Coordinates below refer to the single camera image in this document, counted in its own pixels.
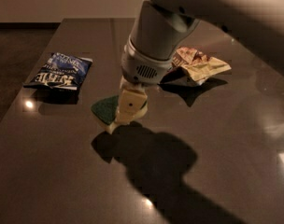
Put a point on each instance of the brown and cream chip bag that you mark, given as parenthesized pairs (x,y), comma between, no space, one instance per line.
(192,68)

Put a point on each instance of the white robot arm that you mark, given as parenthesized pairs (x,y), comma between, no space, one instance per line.
(162,24)

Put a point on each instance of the blue chip bag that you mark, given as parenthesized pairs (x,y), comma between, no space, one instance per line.
(61,72)

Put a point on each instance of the green and white sponge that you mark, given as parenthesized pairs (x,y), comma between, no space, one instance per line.
(106,114)

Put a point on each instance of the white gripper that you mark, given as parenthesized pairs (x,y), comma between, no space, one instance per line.
(142,68)

